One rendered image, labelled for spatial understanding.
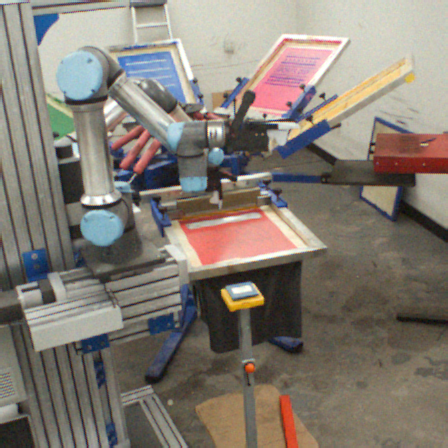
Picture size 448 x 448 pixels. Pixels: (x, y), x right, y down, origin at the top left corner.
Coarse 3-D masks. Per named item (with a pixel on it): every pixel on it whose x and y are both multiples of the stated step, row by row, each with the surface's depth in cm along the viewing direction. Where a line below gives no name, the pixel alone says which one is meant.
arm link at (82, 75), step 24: (72, 72) 160; (96, 72) 160; (72, 96) 162; (96, 96) 165; (96, 120) 168; (96, 144) 170; (96, 168) 173; (96, 192) 175; (120, 192) 182; (96, 216) 175; (120, 216) 180; (96, 240) 179
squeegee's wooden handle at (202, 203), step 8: (232, 192) 304; (240, 192) 304; (248, 192) 305; (256, 192) 306; (176, 200) 299; (184, 200) 299; (192, 200) 299; (200, 200) 300; (208, 200) 301; (224, 200) 303; (232, 200) 304; (240, 200) 305; (248, 200) 307; (256, 200) 308; (184, 208) 299; (192, 208) 300; (200, 208) 301; (208, 208) 303; (216, 208) 304; (184, 216) 301
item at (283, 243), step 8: (256, 208) 311; (224, 216) 305; (232, 216) 305; (264, 216) 302; (232, 224) 295; (240, 224) 295; (264, 224) 293; (272, 224) 292; (272, 232) 284; (280, 232) 283; (280, 240) 276; (288, 240) 275; (248, 248) 270; (256, 248) 270; (264, 248) 269; (272, 248) 269; (280, 248) 268; (288, 248) 268; (296, 248) 267
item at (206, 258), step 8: (216, 216) 306; (224, 224) 296; (184, 232) 291; (192, 232) 290; (192, 240) 282; (200, 240) 281; (200, 248) 273; (240, 248) 271; (200, 256) 266; (208, 256) 266; (216, 256) 265; (224, 256) 265; (232, 256) 264; (240, 256) 264; (248, 256) 263; (208, 264) 259
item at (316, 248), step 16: (288, 224) 289; (176, 240) 274; (304, 240) 272; (256, 256) 255; (272, 256) 254; (288, 256) 255; (304, 256) 257; (320, 256) 259; (192, 272) 246; (208, 272) 248; (224, 272) 250
